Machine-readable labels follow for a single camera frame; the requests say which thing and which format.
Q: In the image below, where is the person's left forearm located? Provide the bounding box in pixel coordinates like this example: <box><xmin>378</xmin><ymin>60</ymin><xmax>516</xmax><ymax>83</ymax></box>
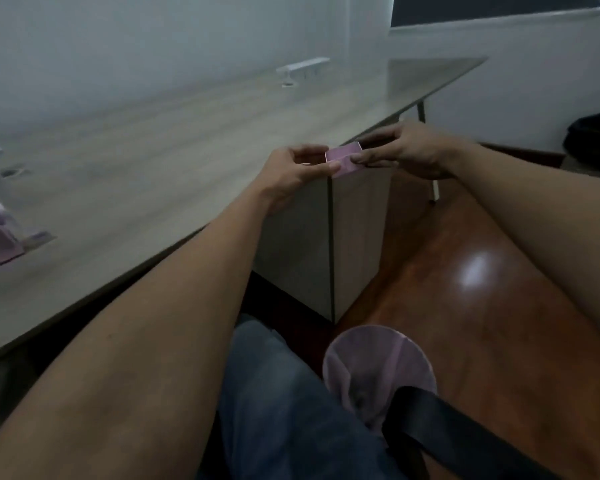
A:
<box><xmin>0</xmin><ymin>187</ymin><xmax>273</xmax><ymax>480</ymax></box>

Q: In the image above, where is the person's blue jeans leg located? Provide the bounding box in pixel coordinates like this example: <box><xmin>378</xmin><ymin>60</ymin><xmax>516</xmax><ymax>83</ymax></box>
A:
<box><xmin>196</xmin><ymin>315</ymin><xmax>406</xmax><ymax>480</ymax></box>

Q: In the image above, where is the black bag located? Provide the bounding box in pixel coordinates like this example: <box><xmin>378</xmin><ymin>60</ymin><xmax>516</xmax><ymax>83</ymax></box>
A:
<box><xmin>562</xmin><ymin>112</ymin><xmax>600</xmax><ymax>173</ymax></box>

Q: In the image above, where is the person's right hand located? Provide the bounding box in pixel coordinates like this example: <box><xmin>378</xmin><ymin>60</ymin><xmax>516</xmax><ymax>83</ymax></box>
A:
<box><xmin>350</xmin><ymin>121</ymin><xmax>462</xmax><ymax>181</ymax></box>

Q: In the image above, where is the dark window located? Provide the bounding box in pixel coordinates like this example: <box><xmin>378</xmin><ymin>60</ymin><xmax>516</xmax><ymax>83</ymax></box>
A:
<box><xmin>390</xmin><ymin>0</ymin><xmax>600</xmax><ymax>29</ymax></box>

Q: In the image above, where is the white desk socket bracket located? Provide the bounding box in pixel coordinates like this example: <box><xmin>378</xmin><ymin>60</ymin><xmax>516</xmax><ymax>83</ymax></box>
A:
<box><xmin>275</xmin><ymin>57</ymin><xmax>331</xmax><ymax>88</ymax></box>

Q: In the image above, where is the round pink translucent bag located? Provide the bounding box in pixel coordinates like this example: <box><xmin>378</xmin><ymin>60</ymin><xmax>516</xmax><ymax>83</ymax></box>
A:
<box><xmin>322</xmin><ymin>325</ymin><xmax>438</xmax><ymax>437</ymax></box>

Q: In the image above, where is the small pink paper box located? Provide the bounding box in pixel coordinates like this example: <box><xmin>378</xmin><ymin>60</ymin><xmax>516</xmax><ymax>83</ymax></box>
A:
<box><xmin>325</xmin><ymin>142</ymin><xmax>366</xmax><ymax>179</ymax></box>

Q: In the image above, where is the grey under-desk cabinet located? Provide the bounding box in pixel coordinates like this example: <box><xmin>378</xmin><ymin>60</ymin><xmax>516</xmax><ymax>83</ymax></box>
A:
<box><xmin>252</xmin><ymin>165</ymin><xmax>394</xmax><ymax>325</ymax></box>

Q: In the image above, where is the person's left hand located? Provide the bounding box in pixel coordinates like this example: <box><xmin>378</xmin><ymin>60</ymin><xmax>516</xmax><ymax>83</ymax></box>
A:
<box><xmin>252</xmin><ymin>144</ymin><xmax>342</xmax><ymax>216</ymax></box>

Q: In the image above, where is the pink folded paper box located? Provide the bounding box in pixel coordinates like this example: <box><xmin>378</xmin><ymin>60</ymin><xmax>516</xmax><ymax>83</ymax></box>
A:
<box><xmin>0</xmin><ymin>202</ymin><xmax>57</xmax><ymax>274</ymax></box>

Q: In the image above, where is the person's right forearm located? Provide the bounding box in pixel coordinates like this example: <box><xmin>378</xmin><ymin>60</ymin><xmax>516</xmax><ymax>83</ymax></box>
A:
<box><xmin>450</xmin><ymin>141</ymin><xmax>600</xmax><ymax>351</ymax></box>

